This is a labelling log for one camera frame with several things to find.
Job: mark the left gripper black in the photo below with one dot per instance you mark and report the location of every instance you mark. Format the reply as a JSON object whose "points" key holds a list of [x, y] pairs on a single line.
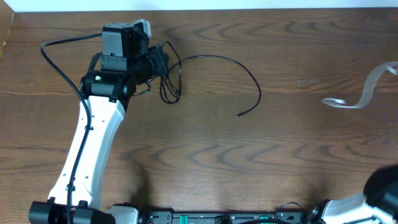
{"points": [[160, 60]]}

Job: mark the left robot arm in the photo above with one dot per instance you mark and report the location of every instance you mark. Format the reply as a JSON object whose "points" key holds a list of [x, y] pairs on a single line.
{"points": [[126, 61]]}

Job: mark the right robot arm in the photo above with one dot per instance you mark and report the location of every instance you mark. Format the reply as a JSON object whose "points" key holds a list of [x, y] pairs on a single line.
{"points": [[377, 203]]}

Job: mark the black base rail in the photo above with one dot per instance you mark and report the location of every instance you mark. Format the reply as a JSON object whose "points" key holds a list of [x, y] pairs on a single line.
{"points": [[173, 217]]}

